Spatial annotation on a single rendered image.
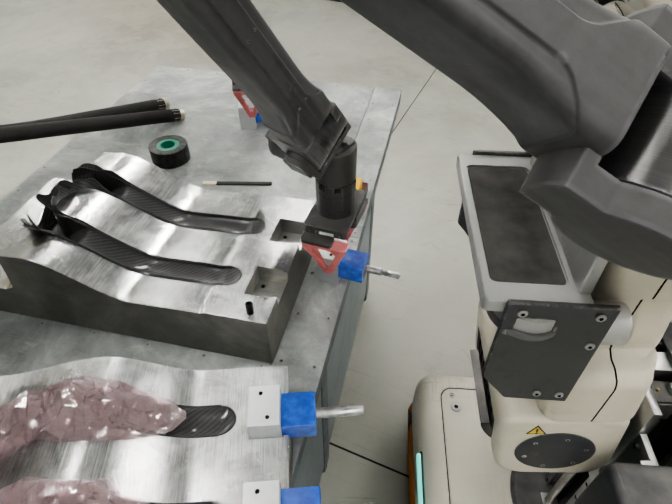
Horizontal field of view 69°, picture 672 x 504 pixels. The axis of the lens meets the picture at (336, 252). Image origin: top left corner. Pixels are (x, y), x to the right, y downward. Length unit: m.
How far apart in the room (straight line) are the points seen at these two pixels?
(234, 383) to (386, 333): 1.16
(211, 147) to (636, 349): 0.88
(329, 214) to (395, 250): 1.35
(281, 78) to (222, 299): 0.31
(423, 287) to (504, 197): 1.32
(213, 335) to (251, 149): 0.54
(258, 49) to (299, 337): 0.42
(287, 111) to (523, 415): 0.47
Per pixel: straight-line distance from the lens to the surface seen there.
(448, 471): 1.22
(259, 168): 1.06
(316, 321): 0.75
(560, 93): 0.25
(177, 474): 0.60
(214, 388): 0.64
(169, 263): 0.76
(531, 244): 0.55
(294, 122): 0.53
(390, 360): 1.68
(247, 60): 0.46
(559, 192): 0.26
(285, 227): 0.79
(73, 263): 0.75
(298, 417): 0.59
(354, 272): 0.77
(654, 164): 0.27
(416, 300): 1.86
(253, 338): 0.67
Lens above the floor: 1.39
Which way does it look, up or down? 44 degrees down
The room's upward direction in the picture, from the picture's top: straight up
